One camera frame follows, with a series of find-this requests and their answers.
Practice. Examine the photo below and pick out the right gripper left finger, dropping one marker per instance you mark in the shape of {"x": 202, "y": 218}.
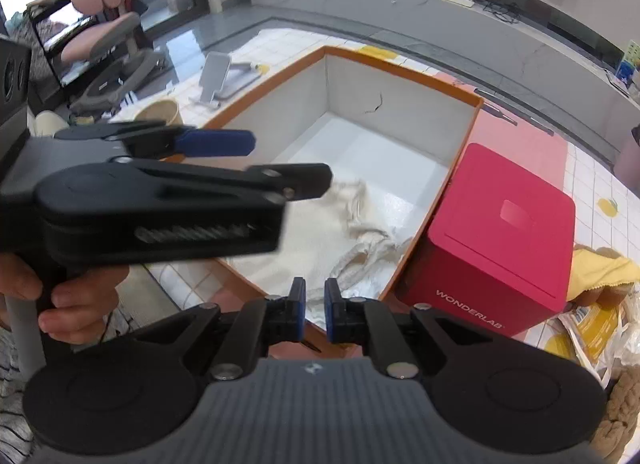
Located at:
{"x": 259, "y": 324}

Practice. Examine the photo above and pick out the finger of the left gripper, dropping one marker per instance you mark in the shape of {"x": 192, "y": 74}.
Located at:
{"x": 295, "y": 182}
{"x": 155, "y": 139}

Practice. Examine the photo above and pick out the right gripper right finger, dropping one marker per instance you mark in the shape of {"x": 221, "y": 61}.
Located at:
{"x": 370, "y": 325}

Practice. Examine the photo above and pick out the yellow cloth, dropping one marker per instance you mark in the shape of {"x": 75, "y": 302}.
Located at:
{"x": 592, "y": 270}

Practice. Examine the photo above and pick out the yellow snack packet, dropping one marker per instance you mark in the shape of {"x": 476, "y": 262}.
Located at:
{"x": 595, "y": 332}

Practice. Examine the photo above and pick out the brown plush toy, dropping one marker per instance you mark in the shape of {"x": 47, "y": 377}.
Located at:
{"x": 620, "y": 418}

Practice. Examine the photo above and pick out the brown bear shaped sponge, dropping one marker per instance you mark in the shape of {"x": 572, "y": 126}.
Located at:
{"x": 607, "y": 297}

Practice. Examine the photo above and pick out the clear plastic item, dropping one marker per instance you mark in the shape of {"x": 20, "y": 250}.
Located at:
{"x": 622, "y": 348}

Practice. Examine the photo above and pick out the person's left hand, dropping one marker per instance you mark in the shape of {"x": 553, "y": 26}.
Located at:
{"x": 80, "y": 306}

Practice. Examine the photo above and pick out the beige paper cup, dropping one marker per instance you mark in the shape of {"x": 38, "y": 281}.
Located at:
{"x": 165, "y": 110}

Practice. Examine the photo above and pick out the grey phone stand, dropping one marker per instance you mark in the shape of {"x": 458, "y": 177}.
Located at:
{"x": 221, "y": 79}

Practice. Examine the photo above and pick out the orange cardboard storage box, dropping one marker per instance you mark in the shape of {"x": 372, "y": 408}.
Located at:
{"x": 398, "y": 130}

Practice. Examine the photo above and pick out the pink office chair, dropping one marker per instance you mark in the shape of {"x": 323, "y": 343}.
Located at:
{"x": 115, "y": 24}

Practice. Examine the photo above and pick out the red Wonderlab box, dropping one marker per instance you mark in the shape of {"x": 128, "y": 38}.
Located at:
{"x": 498, "y": 249}

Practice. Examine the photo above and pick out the pink printed mat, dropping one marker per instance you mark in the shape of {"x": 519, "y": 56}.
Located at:
{"x": 521, "y": 140}

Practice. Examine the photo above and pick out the pink waste bin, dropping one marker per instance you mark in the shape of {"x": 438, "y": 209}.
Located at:
{"x": 627, "y": 166}

